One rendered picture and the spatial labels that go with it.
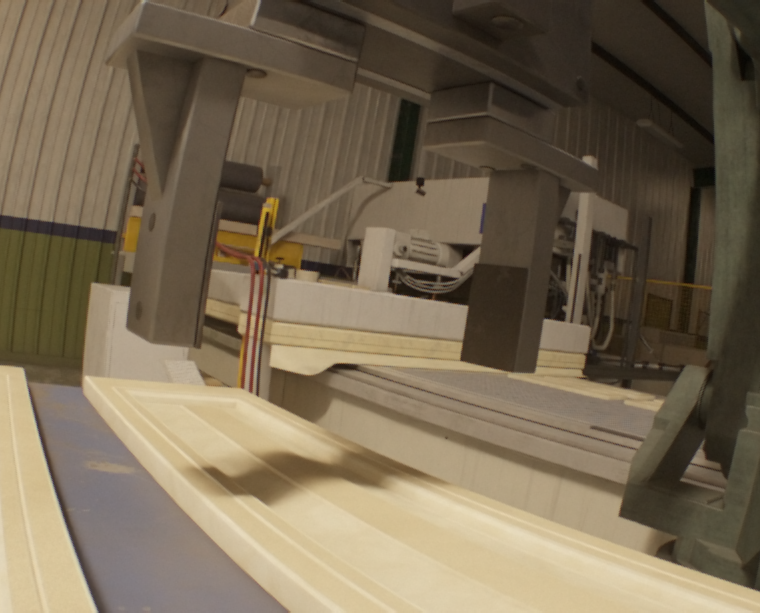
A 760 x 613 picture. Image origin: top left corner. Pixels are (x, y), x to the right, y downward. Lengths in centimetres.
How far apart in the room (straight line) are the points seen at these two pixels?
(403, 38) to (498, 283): 19
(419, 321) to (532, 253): 281
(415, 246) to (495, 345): 381
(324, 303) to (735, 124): 209
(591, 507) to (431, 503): 155
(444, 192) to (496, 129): 597
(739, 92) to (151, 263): 121
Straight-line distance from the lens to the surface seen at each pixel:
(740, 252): 132
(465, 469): 230
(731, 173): 134
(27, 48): 707
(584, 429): 208
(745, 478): 113
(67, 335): 691
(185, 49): 32
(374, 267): 411
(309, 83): 34
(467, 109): 43
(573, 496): 200
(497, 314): 46
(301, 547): 31
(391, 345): 317
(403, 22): 36
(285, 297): 283
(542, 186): 46
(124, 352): 297
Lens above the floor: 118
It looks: 2 degrees down
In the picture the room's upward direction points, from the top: 9 degrees clockwise
